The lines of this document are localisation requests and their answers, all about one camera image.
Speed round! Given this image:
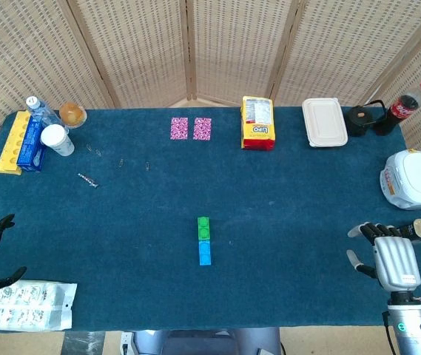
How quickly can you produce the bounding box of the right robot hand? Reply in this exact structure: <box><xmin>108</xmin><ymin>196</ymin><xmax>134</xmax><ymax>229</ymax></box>
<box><xmin>346</xmin><ymin>221</ymin><xmax>421</xmax><ymax>295</ymax></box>

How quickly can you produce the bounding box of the blue toy brick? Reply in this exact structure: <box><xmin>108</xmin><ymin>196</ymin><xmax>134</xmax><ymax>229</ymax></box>
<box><xmin>198</xmin><ymin>240</ymin><xmax>213</xmax><ymax>266</ymax></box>

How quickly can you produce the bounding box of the green toy brick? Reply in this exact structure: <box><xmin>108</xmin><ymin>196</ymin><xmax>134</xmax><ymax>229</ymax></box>
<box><xmin>197</xmin><ymin>216</ymin><xmax>212</xmax><ymax>242</ymax></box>

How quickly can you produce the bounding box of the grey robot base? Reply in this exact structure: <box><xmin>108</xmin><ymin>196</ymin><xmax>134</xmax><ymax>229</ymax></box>
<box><xmin>121</xmin><ymin>328</ymin><xmax>283</xmax><ymax>355</ymax></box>

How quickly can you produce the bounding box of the small black box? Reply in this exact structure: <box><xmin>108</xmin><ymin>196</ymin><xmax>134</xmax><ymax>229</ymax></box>
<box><xmin>402</xmin><ymin>220</ymin><xmax>421</xmax><ymax>243</ymax></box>

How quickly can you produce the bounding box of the white printed plastic bag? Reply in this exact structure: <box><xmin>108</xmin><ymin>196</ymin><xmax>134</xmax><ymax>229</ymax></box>
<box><xmin>0</xmin><ymin>280</ymin><xmax>78</xmax><ymax>331</ymax></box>

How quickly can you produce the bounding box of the white rice cooker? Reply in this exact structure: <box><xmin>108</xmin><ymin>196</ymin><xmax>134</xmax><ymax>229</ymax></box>
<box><xmin>379</xmin><ymin>148</ymin><xmax>421</xmax><ymax>211</ymax></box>

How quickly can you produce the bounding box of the yellow plastic tray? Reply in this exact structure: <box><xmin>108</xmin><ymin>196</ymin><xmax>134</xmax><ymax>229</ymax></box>
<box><xmin>0</xmin><ymin>110</ymin><xmax>33</xmax><ymax>175</ymax></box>

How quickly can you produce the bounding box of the blue toothpaste box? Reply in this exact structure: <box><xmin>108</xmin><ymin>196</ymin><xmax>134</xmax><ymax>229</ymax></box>
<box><xmin>16</xmin><ymin>117</ymin><xmax>47</xmax><ymax>173</ymax></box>

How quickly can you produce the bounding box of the white paper cup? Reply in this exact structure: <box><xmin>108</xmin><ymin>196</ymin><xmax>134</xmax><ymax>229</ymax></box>
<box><xmin>40</xmin><ymin>124</ymin><xmax>75</xmax><ymax>157</ymax></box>

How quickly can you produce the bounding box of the cola bottle with red cap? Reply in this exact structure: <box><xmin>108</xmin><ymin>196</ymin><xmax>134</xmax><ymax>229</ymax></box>
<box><xmin>374</xmin><ymin>78</ymin><xmax>421</xmax><ymax>137</ymax></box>

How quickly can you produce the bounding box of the white lidded lunch box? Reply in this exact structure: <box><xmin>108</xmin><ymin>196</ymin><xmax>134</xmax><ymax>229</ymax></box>
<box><xmin>301</xmin><ymin>97</ymin><xmax>349</xmax><ymax>149</ymax></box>

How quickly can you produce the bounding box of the clear water bottle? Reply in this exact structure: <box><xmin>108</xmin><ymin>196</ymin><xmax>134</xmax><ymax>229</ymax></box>
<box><xmin>25</xmin><ymin>95</ymin><xmax>70</xmax><ymax>134</ymax></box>

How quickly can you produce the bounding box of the yellow red snack bag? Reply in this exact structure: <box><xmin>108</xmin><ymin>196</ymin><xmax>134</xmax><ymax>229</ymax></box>
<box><xmin>240</xmin><ymin>95</ymin><xmax>277</xmax><ymax>151</ymax></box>

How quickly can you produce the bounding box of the pink patterned card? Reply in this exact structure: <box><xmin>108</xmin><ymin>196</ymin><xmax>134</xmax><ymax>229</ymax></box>
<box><xmin>192</xmin><ymin>117</ymin><xmax>212</xmax><ymax>141</ymax></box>
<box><xmin>170</xmin><ymin>117</ymin><xmax>189</xmax><ymax>141</ymax></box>

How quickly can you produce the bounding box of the woven folding screen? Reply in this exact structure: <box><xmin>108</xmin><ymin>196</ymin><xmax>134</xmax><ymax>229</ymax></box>
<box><xmin>0</xmin><ymin>0</ymin><xmax>421</xmax><ymax>223</ymax></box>

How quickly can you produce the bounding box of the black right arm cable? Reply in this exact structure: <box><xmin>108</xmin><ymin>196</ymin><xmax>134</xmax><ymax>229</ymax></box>
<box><xmin>382</xmin><ymin>310</ymin><xmax>398</xmax><ymax>355</ymax></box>

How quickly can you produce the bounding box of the black pot with handle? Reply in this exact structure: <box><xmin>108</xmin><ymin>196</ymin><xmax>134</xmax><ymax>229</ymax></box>
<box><xmin>345</xmin><ymin>99</ymin><xmax>388</xmax><ymax>138</ymax></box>

